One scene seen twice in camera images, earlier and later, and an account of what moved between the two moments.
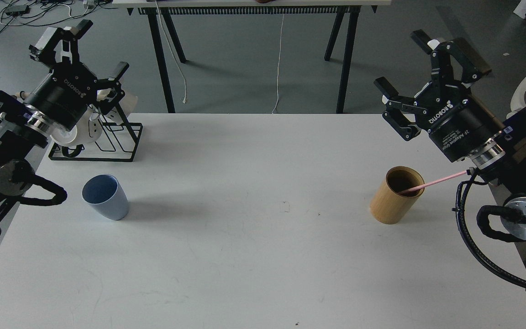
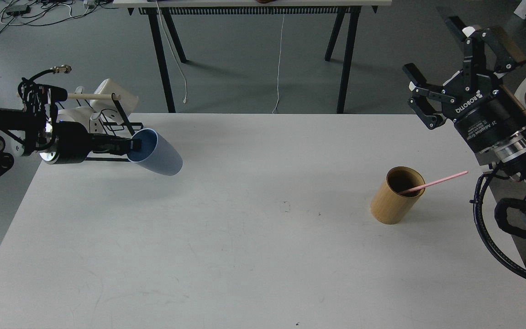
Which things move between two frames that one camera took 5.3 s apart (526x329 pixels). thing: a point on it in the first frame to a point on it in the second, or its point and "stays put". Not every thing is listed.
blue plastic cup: (103, 193) to (155, 155)
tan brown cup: (388, 206) stays put
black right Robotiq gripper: (457, 122) to (487, 118)
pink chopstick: (431, 182) stays put
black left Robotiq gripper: (64, 95) to (75, 143)
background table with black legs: (155, 9) stays put
